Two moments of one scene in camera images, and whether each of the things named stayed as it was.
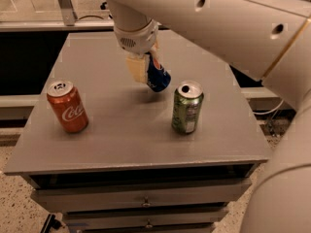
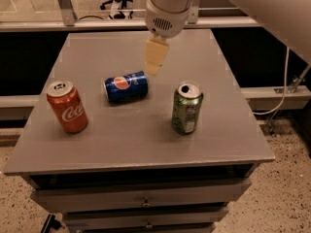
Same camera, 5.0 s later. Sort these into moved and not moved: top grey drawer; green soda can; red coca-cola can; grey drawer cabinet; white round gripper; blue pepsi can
Moved: blue pepsi can; white round gripper
Not moved: red coca-cola can; green soda can; grey drawer cabinet; top grey drawer
